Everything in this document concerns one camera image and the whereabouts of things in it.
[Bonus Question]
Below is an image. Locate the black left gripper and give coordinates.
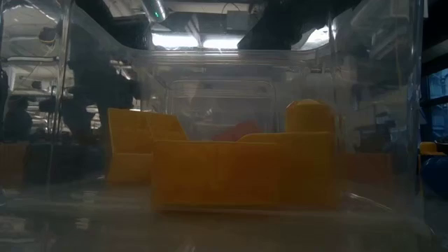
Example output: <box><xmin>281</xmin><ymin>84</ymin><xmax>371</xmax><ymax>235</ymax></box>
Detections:
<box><xmin>68</xmin><ymin>59</ymin><xmax>141</xmax><ymax>110</ymax></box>

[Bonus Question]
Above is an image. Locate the yellow wedge block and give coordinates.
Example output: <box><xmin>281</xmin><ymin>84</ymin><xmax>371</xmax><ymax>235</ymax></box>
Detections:
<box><xmin>150</xmin><ymin>139</ymin><xmax>281</xmax><ymax>212</ymax></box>

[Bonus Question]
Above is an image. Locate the yellow hollow square block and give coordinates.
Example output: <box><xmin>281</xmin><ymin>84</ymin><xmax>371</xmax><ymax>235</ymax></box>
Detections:
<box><xmin>106</xmin><ymin>107</ymin><xmax>190</xmax><ymax>186</ymax></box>

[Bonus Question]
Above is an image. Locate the dark round object yellow band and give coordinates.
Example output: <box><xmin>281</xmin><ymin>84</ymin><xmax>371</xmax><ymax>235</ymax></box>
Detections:
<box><xmin>38</xmin><ymin>27</ymin><xmax>59</xmax><ymax>45</ymax></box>

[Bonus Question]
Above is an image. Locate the white storage shelf rack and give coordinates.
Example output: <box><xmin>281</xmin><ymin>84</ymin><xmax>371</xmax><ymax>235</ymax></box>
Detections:
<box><xmin>0</xmin><ymin>54</ymin><xmax>71</xmax><ymax>127</ymax></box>

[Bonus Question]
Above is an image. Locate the ceiling tube light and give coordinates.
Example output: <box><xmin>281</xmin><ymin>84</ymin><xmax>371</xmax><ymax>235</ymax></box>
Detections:
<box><xmin>304</xmin><ymin>24</ymin><xmax>333</xmax><ymax>46</ymax></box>
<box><xmin>151</xmin><ymin>32</ymin><xmax>200</xmax><ymax>49</ymax></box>

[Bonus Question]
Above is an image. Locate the person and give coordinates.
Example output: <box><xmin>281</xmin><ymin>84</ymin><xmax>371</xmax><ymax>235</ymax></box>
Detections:
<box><xmin>2</xmin><ymin>97</ymin><xmax>34</xmax><ymax>143</ymax></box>

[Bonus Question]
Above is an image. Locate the clear plastic bin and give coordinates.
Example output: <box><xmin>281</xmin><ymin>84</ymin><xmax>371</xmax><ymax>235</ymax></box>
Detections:
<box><xmin>0</xmin><ymin>0</ymin><xmax>430</xmax><ymax>252</ymax></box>
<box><xmin>164</xmin><ymin>78</ymin><xmax>279</xmax><ymax>143</ymax></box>

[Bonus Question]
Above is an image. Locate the orange wedge block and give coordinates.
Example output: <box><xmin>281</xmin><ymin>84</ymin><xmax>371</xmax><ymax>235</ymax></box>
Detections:
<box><xmin>0</xmin><ymin>141</ymin><xmax>29</xmax><ymax>188</ymax></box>
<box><xmin>337</xmin><ymin>152</ymin><xmax>395</xmax><ymax>183</ymax></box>

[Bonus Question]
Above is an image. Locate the grey ceiling box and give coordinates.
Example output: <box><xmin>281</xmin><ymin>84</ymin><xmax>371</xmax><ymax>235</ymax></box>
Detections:
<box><xmin>226</xmin><ymin>10</ymin><xmax>251</xmax><ymax>32</ymax></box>

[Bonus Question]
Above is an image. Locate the yellow block with stud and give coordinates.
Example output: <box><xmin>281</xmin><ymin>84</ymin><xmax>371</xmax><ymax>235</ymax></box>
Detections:
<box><xmin>237</xmin><ymin>99</ymin><xmax>339</xmax><ymax>209</ymax></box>

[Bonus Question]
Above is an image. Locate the bluish window pane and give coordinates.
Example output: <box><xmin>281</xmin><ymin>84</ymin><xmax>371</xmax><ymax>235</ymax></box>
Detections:
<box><xmin>428</xmin><ymin>68</ymin><xmax>448</xmax><ymax>100</ymax></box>

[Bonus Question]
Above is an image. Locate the long blue toy block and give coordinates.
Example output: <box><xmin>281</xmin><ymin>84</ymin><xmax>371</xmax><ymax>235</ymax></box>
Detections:
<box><xmin>421</xmin><ymin>156</ymin><xmax>448</xmax><ymax>199</ymax></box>

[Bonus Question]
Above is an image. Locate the silver ceiling duct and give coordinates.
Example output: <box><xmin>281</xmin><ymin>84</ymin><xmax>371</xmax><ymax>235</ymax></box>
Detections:
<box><xmin>141</xmin><ymin>0</ymin><xmax>167</xmax><ymax>22</ymax></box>

